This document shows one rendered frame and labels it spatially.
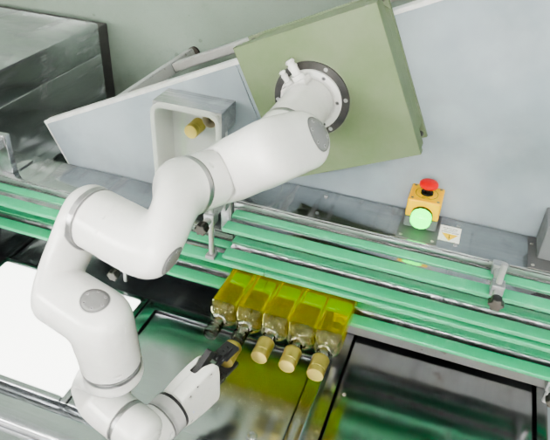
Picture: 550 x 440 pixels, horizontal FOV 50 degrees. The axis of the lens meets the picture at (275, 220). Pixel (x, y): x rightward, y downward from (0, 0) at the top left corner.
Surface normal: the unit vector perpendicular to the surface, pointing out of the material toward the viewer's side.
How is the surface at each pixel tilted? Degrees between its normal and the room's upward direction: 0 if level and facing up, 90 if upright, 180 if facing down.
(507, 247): 90
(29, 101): 90
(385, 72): 2
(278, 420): 90
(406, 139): 2
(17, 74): 90
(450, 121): 0
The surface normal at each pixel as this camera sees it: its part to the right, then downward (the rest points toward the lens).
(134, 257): -0.36, 0.25
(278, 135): 0.63, -0.41
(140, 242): -0.33, -0.15
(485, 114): -0.34, 0.52
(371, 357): 0.04, -0.82
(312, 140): 0.77, -0.27
